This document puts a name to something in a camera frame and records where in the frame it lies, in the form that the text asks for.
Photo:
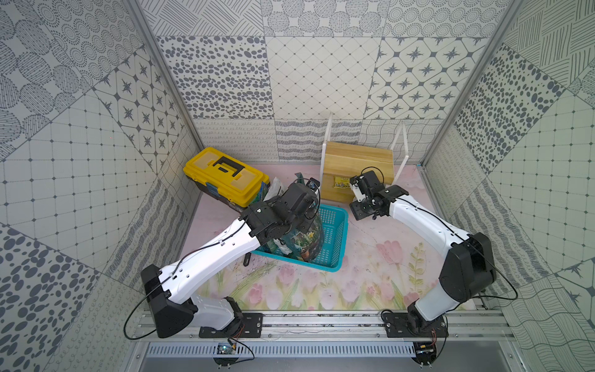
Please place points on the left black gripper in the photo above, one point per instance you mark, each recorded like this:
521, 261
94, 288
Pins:
301, 204

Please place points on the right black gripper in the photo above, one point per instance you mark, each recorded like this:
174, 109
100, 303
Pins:
357, 211

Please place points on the small yellow seed packet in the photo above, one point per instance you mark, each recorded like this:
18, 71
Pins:
341, 182

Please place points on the dark green fertilizer bag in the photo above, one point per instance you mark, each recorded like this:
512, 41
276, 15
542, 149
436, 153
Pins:
302, 246

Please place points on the teal plastic basket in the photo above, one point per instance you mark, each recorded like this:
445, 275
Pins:
335, 223

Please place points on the white fertilizer bag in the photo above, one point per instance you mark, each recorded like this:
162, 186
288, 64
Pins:
276, 188

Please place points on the colourful green fertilizer bag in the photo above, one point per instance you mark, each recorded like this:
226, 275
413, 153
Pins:
301, 179

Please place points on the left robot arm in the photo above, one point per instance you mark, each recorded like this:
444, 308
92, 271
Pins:
171, 290

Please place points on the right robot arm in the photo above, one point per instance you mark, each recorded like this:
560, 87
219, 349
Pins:
468, 265

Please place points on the wooden white-framed shelf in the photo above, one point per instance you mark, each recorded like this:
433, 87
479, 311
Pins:
347, 160

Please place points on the yellow black toolbox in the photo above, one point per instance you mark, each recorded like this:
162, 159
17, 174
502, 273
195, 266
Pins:
226, 179

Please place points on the black plastic scoop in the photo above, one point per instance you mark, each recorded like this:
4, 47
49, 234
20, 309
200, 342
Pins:
247, 259

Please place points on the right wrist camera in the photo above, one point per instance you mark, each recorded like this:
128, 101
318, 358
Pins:
359, 193

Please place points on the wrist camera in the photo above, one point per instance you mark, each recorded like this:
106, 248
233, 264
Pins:
313, 184
359, 193

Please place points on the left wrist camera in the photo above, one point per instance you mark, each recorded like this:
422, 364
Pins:
313, 184

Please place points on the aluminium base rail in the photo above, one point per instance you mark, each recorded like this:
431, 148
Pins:
475, 325

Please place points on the white slotted cable duct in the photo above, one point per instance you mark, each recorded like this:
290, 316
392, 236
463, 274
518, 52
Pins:
305, 349

